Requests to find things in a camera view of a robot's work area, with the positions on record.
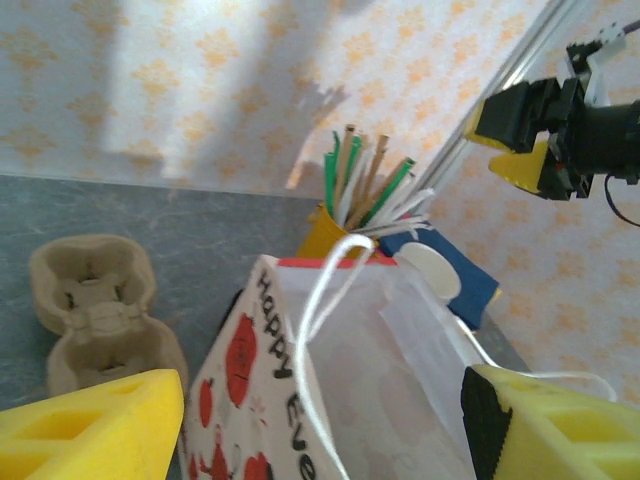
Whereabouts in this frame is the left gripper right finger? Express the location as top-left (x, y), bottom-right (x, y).
top-left (460, 363), bottom-right (640, 480)

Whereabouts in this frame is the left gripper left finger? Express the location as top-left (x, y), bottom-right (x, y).
top-left (0, 368), bottom-right (184, 480)

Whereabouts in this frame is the red white paper gift bag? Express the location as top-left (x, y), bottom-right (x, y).
top-left (178, 233), bottom-right (619, 480)

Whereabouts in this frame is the brown pulp cup carrier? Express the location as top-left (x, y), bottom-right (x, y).
top-left (28, 233), bottom-right (190, 401)

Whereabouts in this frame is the green white wrapped straw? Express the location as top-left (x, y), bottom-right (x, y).
top-left (367, 157), bottom-right (419, 224)
top-left (344, 134), bottom-right (367, 216)

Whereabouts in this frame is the dark blue napkin stack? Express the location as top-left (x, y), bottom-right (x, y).
top-left (379, 222), bottom-right (503, 331)

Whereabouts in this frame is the wooden stirrer stick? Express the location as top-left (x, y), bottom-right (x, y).
top-left (357, 133), bottom-right (391, 221)
top-left (335, 124), bottom-right (357, 211)

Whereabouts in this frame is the green paper straw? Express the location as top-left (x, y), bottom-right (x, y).
top-left (323, 130), bottom-right (342, 212)

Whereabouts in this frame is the yellow straw holder cup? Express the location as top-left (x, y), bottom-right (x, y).
top-left (295, 202), bottom-right (381, 262)

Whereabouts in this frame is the aluminium frame post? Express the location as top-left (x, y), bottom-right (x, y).
top-left (417, 0), bottom-right (581, 194)

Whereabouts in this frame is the aluminium table back rail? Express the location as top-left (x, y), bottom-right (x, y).
top-left (0, 172), bottom-right (329, 204)

